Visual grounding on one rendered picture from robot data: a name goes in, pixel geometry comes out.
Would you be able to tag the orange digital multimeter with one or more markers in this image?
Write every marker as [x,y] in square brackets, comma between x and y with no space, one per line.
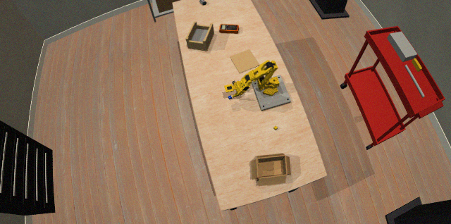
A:
[232,29]

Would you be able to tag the tan flat mat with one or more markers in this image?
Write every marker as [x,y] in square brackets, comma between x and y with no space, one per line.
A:
[244,61]

